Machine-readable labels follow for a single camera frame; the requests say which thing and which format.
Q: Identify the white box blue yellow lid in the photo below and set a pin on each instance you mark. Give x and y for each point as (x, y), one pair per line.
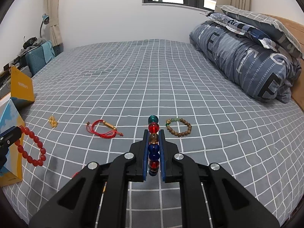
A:
(11, 173)

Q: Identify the grey plastic case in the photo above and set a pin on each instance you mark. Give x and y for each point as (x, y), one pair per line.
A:
(18, 86)

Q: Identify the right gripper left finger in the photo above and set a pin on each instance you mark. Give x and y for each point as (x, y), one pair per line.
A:
(97, 195)

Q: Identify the grey checked pillow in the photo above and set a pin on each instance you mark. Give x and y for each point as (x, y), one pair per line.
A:
(269, 25)

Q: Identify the teal plastic crate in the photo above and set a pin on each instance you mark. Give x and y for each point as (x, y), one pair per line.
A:
(34, 59)

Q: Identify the rolled blue grey duvet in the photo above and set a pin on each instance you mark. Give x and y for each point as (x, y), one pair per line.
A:
(263, 74)

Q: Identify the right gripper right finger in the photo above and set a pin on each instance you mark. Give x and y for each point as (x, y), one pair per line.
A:
(209, 195)

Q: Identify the yellow amber bead charm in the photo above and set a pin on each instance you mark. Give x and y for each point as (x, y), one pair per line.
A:
(53, 121)

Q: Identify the light blue cloth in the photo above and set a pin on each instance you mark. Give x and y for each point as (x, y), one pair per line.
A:
(48, 51)

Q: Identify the black headphones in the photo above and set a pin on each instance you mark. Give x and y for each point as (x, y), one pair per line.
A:
(29, 42)

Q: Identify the blue desk lamp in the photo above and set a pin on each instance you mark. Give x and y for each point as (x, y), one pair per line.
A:
(45, 21)

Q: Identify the grey checked bed sheet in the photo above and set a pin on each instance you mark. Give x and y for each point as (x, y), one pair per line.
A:
(123, 83)

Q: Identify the red cord bracelet gold tube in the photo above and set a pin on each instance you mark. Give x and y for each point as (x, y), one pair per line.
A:
(103, 129)

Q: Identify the blue patterned pillow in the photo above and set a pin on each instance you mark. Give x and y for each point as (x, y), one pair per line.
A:
(243, 29)

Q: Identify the beige left curtain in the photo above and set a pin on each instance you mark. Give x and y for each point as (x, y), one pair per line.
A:
(51, 8)

